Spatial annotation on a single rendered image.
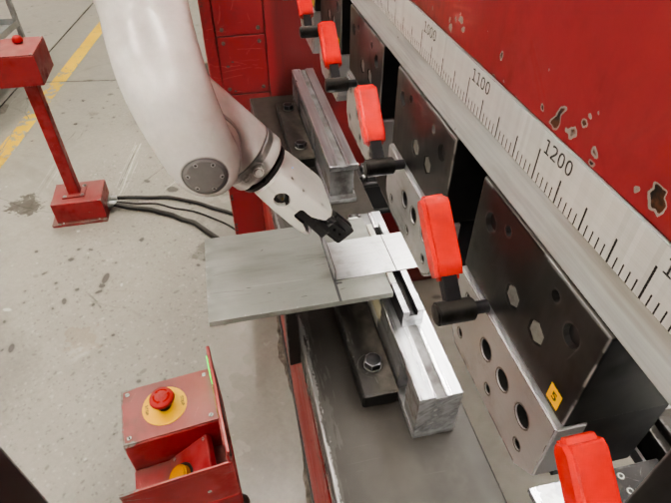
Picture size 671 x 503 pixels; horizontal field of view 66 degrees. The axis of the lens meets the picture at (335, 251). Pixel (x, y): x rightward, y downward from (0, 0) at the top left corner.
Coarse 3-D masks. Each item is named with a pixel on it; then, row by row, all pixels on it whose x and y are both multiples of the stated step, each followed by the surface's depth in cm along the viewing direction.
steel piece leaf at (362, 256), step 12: (324, 240) 81; (348, 240) 83; (360, 240) 83; (372, 240) 83; (336, 252) 81; (348, 252) 81; (360, 252) 81; (372, 252) 81; (384, 252) 81; (336, 264) 79; (348, 264) 79; (360, 264) 79; (372, 264) 79; (384, 264) 79; (336, 276) 77; (348, 276) 77
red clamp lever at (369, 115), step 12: (372, 84) 54; (360, 96) 53; (372, 96) 53; (360, 108) 53; (372, 108) 53; (360, 120) 53; (372, 120) 53; (360, 132) 54; (372, 132) 53; (384, 132) 53; (372, 144) 53; (372, 156) 53; (372, 168) 52; (384, 168) 52; (396, 168) 53
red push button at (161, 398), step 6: (156, 390) 85; (162, 390) 85; (168, 390) 85; (150, 396) 84; (156, 396) 84; (162, 396) 84; (168, 396) 84; (174, 396) 85; (150, 402) 84; (156, 402) 83; (162, 402) 83; (168, 402) 84; (156, 408) 83; (162, 408) 83; (168, 408) 85
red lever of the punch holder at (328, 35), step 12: (324, 24) 68; (324, 36) 67; (336, 36) 68; (324, 48) 67; (336, 48) 67; (324, 60) 68; (336, 60) 67; (336, 72) 67; (336, 84) 67; (348, 84) 67
